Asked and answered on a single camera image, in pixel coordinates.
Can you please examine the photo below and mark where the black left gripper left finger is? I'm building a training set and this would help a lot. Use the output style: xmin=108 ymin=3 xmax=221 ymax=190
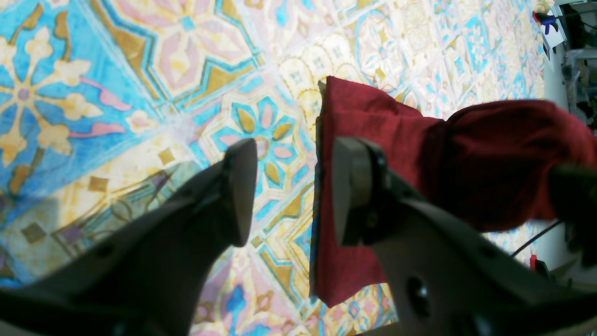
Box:
xmin=1 ymin=138 xmax=258 ymax=336

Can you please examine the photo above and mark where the maroon t-shirt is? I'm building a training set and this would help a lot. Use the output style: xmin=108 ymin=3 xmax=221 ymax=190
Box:
xmin=315 ymin=76 xmax=597 ymax=308

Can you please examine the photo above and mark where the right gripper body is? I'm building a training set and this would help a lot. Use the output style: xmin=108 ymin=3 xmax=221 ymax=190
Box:
xmin=548 ymin=164 xmax=597 ymax=266

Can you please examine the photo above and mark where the patterned tablecloth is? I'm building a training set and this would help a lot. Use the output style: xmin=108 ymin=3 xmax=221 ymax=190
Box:
xmin=1 ymin=0 xmax=544 ymax=336

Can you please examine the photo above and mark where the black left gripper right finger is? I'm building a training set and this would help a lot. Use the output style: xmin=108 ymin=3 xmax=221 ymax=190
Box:
xmin=332 ymin=137 xmax=596 ymax=336

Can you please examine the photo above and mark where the blue orange lower clamp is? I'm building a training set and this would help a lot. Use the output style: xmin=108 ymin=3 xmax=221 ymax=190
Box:
xmin=533 ymin=0 xmax=560 ymax=34

